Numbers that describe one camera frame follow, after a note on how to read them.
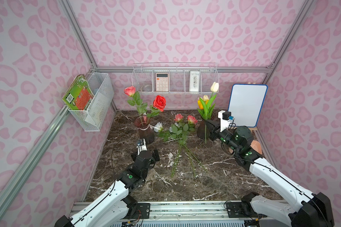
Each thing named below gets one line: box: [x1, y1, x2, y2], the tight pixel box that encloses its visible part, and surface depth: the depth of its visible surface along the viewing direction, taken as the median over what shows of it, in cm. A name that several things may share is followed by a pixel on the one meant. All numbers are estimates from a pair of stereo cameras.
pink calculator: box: [155, 72, 170, 92], surface depth 96 cm
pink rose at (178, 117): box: [173, 113, 184, 122], surface depth 112 cm
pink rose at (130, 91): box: [123, 85, 148, 127], surface depth 87 cm
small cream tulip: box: [199, 81, 220, 144], surface depth 67 cm
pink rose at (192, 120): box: [187, 114, 198, 125], surface depth 110 cm
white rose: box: [153, 121, 163, 133], surface depth 105 cm
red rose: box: [146, 95, 167, 119], surface depth 74 cm
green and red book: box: [62, 74, 95, 111], surface depth 73 cm
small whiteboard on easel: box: [228, 83, 269, 128], surface depth 92 cm
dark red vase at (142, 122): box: [134, 114, 155, 145], surface depth 92 cm
